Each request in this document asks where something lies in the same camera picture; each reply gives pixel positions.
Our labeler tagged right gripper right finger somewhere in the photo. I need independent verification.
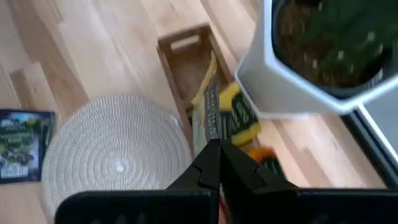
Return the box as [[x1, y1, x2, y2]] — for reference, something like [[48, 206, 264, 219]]
[[220, 139, 398, 224]]

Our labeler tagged green yellow lemon tea bag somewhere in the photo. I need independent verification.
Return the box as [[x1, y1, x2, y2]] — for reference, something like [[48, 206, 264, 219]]
[[190, 50, 222, 156], [218, 80, 262, 147]]

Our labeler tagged green cactus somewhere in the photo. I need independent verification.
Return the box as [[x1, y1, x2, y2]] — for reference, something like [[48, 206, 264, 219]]
[[292, 0, 398, 72]]

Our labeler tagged white hexagonal plant pot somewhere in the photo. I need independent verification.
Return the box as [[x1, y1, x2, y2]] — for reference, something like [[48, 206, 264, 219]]
[[234, 0, 398, 121]]

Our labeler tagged round woven rope coaster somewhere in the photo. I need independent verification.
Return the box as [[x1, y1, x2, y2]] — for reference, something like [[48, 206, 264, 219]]
[[41, 93, 194, 220]]

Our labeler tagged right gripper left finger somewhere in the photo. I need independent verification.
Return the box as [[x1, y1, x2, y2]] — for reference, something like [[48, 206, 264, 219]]
[[55, 139, 221, 224]]

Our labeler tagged blue blackcurrant tea bag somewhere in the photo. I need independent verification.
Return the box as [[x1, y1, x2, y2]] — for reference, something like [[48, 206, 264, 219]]
[[0, 108, 57, 185]]

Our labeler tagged brown wooden compartment tray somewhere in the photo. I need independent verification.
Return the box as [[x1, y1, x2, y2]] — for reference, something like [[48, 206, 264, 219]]
[[156, 22, 287, 187]]

